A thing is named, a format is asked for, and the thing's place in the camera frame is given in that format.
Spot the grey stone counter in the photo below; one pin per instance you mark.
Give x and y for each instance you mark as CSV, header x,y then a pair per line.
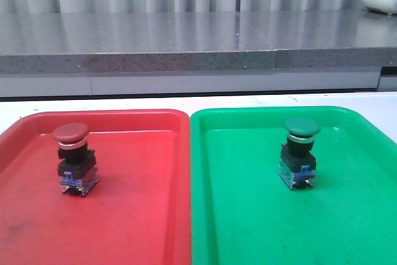
x,y
141,54

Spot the green mushroom push button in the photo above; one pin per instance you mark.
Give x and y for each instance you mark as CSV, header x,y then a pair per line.
x,y
297,165

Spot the red plastic tray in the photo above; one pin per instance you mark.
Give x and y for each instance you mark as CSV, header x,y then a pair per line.
x,y
138,212

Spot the green plastic tray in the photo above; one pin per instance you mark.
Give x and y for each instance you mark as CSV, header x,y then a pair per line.
x,y
243,213

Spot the red mushroom push button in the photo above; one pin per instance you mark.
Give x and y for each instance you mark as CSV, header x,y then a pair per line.
x,y
77,169

